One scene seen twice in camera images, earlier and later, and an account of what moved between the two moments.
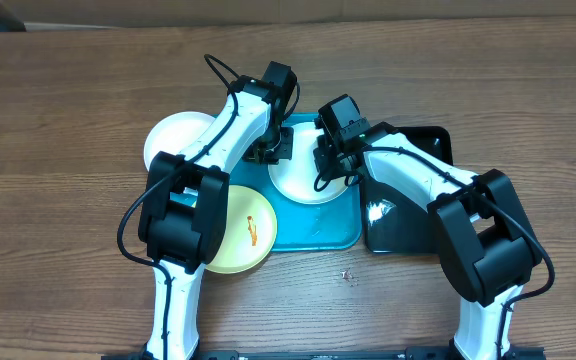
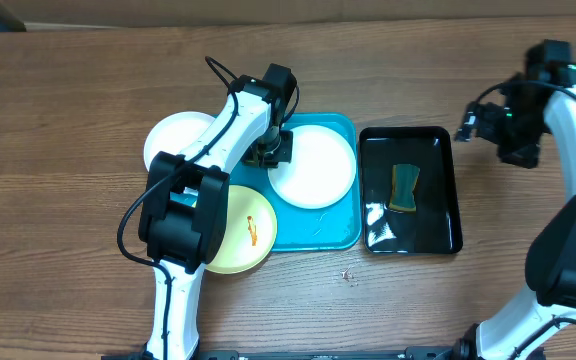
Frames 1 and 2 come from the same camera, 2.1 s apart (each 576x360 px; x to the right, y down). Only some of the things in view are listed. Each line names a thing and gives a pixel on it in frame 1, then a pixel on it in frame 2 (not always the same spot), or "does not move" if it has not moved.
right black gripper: [327, 162] → [525, 157]
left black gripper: [286, 151] does not move
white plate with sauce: [295, 179] does not move
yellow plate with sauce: [250, 232] does not move
